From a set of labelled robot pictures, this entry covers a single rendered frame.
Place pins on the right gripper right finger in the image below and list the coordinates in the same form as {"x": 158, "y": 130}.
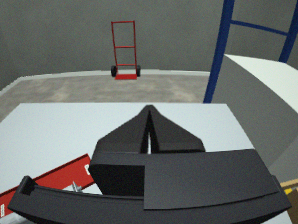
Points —
{"x": 170, "y": 137}

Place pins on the red scrap tray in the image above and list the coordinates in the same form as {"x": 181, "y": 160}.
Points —
{"x": 59, "y": 178}

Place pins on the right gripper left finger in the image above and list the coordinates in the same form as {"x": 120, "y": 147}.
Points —
{"x": 129, "y": 137}

